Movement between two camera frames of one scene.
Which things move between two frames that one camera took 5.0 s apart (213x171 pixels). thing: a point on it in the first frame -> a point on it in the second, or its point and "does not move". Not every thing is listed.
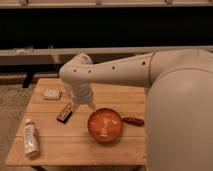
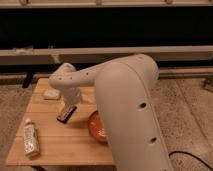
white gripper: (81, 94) -> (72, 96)
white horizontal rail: (62, 56) does not move
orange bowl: (105, 125) does not move
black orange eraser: (66, 113) does not move
